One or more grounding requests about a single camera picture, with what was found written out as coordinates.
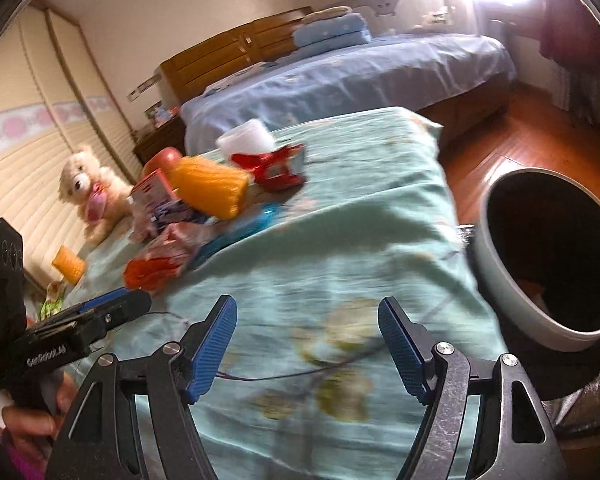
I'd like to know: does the red white milk carton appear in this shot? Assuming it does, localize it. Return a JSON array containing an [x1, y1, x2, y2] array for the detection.
[[129, 169, 178, 220]]

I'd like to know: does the large orange foam net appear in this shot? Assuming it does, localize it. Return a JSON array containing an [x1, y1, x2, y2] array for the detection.
[[169, 156, 250, 220]]

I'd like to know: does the grey round trash bin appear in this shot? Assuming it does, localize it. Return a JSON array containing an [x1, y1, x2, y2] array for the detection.
[[474, 167, 600, 352]]

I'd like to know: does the left hand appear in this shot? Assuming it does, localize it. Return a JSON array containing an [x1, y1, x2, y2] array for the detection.
[[2, 373, 78, 468]]

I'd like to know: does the orange red snack bag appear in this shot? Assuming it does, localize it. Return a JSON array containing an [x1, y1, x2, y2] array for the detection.
[[123, 222, 215, 294]]

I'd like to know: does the white teddy bear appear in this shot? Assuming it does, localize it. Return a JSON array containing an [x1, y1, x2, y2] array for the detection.
[[59, 145, 132, 247]]

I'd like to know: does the crumpled blue plastic bottle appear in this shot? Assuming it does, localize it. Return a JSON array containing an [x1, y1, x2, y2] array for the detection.
[[152, 200, 210, 228]]

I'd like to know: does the teal floral bed sheet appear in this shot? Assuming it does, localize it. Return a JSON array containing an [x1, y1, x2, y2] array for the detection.
[[61, 105, 508, 480]]

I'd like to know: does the red yellow apple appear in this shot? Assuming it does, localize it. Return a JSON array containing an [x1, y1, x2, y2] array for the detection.
[[142, 146, 183, 178]]

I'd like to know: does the blue bone-shaped wrapper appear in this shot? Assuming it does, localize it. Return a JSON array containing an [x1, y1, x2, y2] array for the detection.
[[187, 203, 282, 269]]

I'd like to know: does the dark wooden nightstand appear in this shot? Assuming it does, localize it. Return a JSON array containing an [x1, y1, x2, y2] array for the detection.
[[134, 116, 186, 165]]

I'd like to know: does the framed photo on nightstand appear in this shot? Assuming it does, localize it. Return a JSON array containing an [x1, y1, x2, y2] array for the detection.
[[145, 101, 173, 128]]

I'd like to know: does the silver foil bag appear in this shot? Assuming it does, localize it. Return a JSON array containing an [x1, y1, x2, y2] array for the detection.
[[542, 374, 600, 439]]

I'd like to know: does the red plastic wrapper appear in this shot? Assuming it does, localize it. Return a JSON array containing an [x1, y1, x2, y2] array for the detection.
[[230, 143, 306, 193]]

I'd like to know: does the wooden headboard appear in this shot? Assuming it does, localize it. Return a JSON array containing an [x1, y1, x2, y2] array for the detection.
[[158, 6, 313, 106]]

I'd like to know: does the blue bed sheet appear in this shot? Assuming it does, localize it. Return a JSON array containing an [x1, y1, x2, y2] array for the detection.
[[180, 34, 516, 155]]

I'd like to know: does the folded blue quilt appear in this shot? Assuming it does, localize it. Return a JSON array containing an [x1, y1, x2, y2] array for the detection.
[[292, 12, 368, 48]]

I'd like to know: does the dark red hanging coat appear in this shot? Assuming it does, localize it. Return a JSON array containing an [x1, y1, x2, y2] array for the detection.
[[540, 0, 600, 73]]

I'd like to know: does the grey bed guard rail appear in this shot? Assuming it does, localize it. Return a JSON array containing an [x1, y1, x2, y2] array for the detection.
[[332, 0, 482, 37]]

